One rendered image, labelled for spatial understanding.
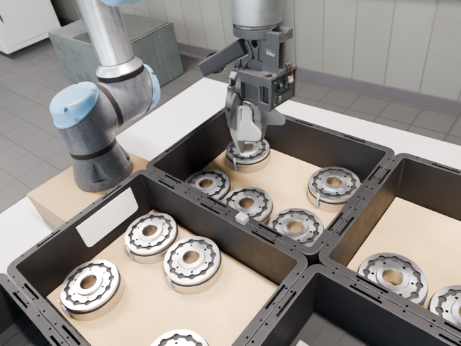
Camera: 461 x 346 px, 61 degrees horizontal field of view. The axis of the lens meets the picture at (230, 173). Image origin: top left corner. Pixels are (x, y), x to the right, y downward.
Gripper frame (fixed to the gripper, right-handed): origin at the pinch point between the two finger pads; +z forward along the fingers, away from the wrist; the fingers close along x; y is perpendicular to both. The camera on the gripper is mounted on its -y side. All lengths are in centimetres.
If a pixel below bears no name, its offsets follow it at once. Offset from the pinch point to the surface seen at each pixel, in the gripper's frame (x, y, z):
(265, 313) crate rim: -21.4, 19.6, 10.0
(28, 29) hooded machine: 125, -389, 62
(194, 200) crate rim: -11.3, -3.5, 8.6
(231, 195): -1.1, -3.9, 14.2
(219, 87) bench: 55, -59, 23
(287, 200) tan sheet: 6.8, 4.4, 16.2
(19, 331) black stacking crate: -43, -16, 23
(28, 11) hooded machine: 131, -389, 45
